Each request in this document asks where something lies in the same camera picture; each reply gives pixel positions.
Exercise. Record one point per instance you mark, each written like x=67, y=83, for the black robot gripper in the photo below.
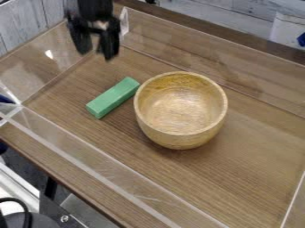
x=95, y=18

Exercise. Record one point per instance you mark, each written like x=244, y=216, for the green rectangular block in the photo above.
x=113, y=97

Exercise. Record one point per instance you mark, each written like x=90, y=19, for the light wooden bowl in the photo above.
x=181, y=107

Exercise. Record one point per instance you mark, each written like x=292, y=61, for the white cylindrical container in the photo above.
x=288, y=30

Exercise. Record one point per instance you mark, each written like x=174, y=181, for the black table leg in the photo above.
x=51, y=188

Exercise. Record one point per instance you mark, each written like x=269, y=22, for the clear acrylic corner bracket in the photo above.
x=123, y=18

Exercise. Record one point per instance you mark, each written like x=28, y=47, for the clear acrylic tray wall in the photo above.
x=111, y=186

